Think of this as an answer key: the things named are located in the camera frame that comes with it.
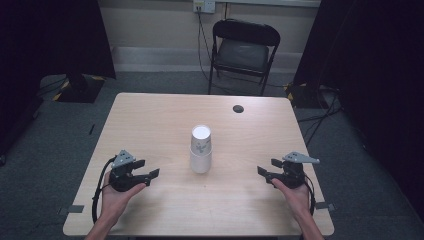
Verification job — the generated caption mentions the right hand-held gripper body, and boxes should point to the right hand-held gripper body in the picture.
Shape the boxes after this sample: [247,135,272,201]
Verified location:
[267,151,321,190]

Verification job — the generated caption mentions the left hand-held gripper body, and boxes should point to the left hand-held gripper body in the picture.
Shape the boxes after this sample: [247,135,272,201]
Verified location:
[109,149,150,193]

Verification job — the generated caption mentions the printed white paper cup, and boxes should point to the printed white paper cup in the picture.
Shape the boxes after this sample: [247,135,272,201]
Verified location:
[190,124,213,157]

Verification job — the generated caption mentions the person's right hand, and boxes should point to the person's right hand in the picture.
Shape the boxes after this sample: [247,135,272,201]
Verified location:
[271,178,312,220]

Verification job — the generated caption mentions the person's left hand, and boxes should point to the person's left hand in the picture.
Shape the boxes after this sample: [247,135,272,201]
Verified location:
[100,171,148,223]

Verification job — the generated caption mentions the grey tape strip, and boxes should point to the grey tape strip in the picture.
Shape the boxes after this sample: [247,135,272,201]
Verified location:
[57,204,85,216]
[314,201,336,212]

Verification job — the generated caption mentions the plain white paper cup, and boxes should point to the plain white paper cup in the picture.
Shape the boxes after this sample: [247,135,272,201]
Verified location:
[189,148,213,175]

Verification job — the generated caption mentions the black stand base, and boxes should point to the black stand base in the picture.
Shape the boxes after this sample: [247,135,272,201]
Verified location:
[52,73,106,104]
[285,82,330,110]

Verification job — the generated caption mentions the black folding chair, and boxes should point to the black folding chair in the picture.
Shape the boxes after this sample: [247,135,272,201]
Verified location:
[207,18,282,97]

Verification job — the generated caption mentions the black curtain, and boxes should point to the black curtain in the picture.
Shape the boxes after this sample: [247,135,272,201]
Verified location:
[292,0,424,223]
[0,0,117,159]

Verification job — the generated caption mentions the right hand-held gripper black cable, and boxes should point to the right hand-held gripper black cable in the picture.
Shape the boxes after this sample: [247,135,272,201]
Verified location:
[302,173,317,216]

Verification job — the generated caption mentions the hand-held gripper black cable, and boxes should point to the hand-held gripper black cable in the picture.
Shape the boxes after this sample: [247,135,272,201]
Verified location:
[302,173,317,216]
[91,156,116,224]

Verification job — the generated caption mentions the left hand-held gripper black cable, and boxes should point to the left hand-held gripper black cable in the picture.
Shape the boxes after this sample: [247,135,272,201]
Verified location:
[91,156,116,224]

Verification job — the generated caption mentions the black floor cables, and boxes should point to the black floor cables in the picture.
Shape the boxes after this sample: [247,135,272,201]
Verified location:
[296,88,344,148]

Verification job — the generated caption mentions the black wall socket cable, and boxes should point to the black wall socket cable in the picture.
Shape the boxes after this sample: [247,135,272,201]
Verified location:
[196,11,234,93]

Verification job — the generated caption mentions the white wall socket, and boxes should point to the white wall socket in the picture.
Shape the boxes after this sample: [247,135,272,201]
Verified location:
[192,0,217,15]

